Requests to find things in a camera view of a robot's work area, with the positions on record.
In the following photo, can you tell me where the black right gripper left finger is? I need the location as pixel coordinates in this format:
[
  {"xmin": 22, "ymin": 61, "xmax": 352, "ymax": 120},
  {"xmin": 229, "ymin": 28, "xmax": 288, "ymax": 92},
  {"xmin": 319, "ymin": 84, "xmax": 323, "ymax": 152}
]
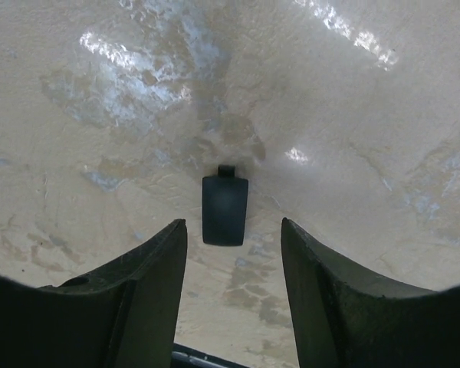
[{"xmin": 0, "ymin": 219, "xmax": 187, "ymax": 367}]

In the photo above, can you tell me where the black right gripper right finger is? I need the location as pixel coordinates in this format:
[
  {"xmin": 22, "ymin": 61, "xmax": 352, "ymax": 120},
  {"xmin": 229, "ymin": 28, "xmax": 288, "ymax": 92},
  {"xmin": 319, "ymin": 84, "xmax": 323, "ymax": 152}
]
[{"xmin": 281, "ymin": 218, "xmax": 460, "ymax": 367}]

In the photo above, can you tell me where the black battery cover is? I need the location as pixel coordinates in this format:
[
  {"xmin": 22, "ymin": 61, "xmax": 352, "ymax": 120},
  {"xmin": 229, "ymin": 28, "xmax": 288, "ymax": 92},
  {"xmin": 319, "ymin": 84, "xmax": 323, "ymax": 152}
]
[{"xmin": 202, "ymin": 165, "xmax": 249, "ymax": 247}]

